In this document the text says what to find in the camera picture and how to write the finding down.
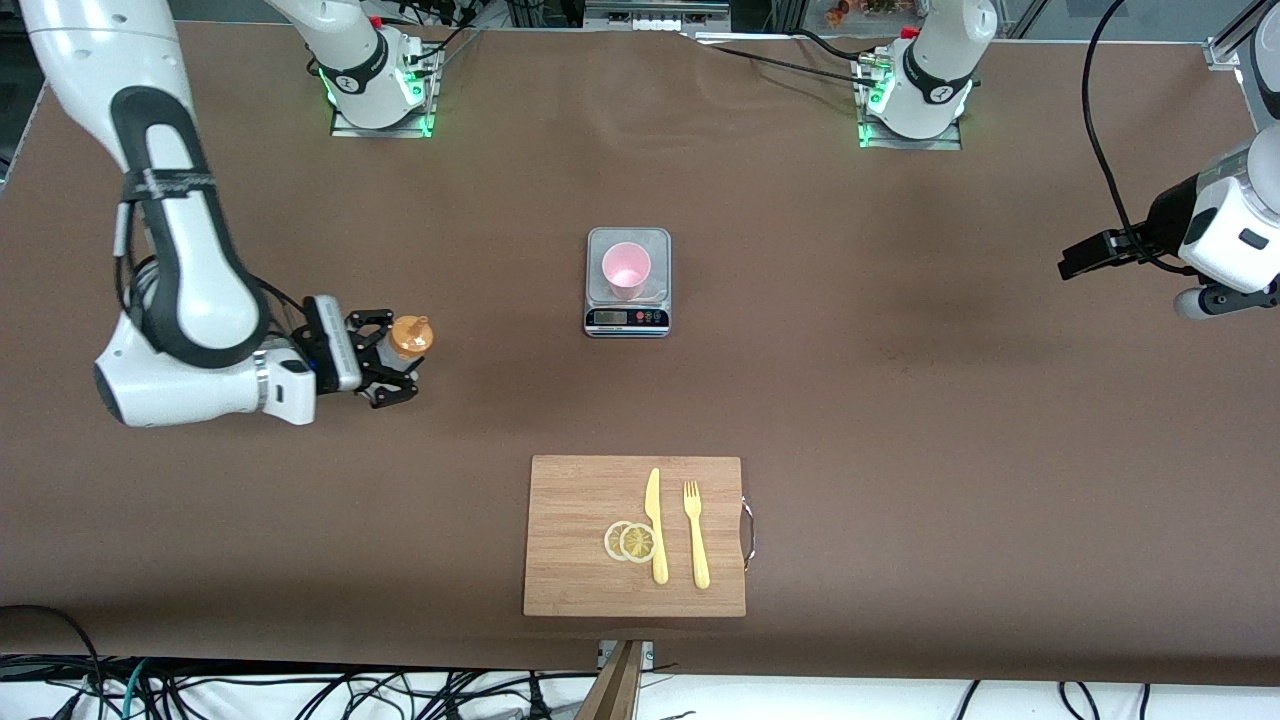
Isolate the translucent sauce bottle orange cap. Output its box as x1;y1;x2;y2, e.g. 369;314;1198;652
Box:
386;313;437;373

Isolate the teal floor cable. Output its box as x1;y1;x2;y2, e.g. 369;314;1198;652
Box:
120;658;151;719

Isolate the yellow plastic knife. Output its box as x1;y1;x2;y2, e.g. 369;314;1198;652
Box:
644;467;670;586

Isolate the white power strip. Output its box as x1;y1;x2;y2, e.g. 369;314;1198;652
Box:
585;0;731;31

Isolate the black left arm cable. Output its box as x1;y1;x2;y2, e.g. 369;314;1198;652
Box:
1083;0;1146;241

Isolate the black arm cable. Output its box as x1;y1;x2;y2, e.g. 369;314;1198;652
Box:
1083;0;1146;241
112;170;311;346

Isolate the wooden beam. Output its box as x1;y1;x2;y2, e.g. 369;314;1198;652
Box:
575;640;641;720

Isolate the yellow plastic fork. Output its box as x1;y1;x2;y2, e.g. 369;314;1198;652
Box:
683;480;712;590

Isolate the silver digital kitchen scale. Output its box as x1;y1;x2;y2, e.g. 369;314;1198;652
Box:
584;227;673;339

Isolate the brown table cover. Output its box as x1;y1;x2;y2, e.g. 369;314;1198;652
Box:
0;18;1280;687

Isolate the aluminium frame corner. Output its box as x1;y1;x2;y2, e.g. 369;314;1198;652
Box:
1205;0;1280;71

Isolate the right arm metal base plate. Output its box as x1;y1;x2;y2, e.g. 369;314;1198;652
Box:
330;45;441;139

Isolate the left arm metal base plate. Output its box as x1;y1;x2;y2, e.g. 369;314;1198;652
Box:
858;95;963;151

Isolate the pink plastic cup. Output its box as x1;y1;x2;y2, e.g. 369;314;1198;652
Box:
601;241;653;303

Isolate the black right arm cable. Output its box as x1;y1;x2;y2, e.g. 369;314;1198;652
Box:
112;170;311;346

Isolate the black base cable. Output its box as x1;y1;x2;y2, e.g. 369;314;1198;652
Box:
683;33;886;86

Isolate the black looped floor cable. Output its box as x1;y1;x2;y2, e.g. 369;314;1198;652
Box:
0;604;101;691

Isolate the bamboo cutting board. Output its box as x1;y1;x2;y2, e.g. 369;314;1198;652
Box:
523;455;747;618

